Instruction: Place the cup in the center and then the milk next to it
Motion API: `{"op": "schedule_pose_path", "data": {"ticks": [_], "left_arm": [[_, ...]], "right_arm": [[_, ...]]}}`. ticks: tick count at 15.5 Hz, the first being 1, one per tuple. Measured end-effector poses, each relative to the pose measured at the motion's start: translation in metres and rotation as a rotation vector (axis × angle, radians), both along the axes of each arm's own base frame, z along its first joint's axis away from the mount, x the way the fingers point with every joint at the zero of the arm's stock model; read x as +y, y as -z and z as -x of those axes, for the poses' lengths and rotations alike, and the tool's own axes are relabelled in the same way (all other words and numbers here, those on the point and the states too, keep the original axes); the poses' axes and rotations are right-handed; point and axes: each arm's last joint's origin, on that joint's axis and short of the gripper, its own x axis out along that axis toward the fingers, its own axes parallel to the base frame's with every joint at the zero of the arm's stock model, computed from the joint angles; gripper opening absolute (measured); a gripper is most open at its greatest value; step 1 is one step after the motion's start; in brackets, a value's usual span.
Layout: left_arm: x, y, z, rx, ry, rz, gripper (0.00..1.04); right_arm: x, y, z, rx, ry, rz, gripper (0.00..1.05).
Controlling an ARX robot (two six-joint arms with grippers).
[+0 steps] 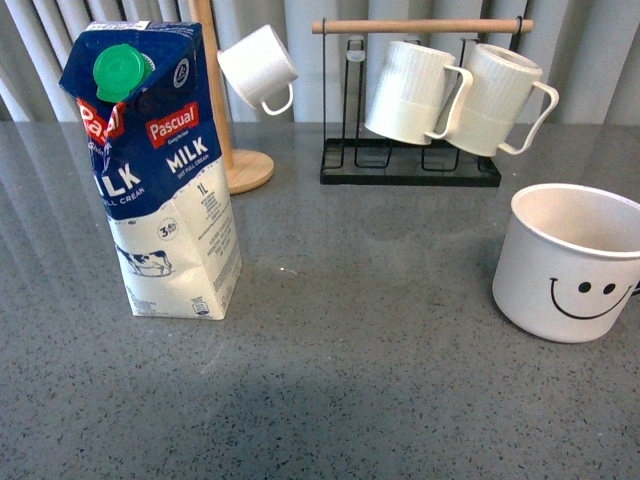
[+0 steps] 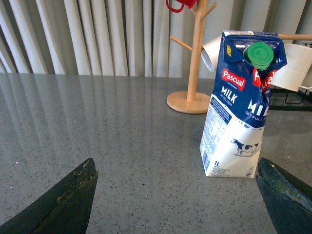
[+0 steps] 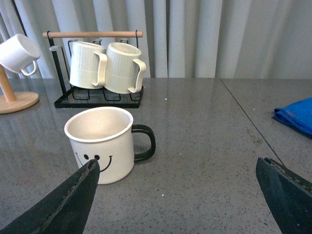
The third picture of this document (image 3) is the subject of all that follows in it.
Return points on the cream ribbed mug left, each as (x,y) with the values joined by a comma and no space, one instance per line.
(88,65)

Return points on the grey curtain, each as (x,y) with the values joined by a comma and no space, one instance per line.
(181,38)

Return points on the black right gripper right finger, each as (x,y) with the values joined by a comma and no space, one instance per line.
(288,196)

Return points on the cream ribbed mug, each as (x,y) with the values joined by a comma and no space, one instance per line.
(88,65)
(125,70)

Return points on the white mug on tree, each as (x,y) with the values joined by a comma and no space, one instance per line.
(19,54)

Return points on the white smiley mug black handle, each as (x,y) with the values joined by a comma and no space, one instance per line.
(106,135)

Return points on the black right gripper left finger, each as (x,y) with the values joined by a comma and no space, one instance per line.
(63,211)

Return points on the cream ribbed mug right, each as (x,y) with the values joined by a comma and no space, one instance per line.
(125,70)

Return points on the blue cloth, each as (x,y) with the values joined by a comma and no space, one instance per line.
(298,115)

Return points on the black wire mug rack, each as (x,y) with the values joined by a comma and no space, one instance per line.
(76,97)

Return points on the wooden mug tree stand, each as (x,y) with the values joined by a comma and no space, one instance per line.
(10,101)

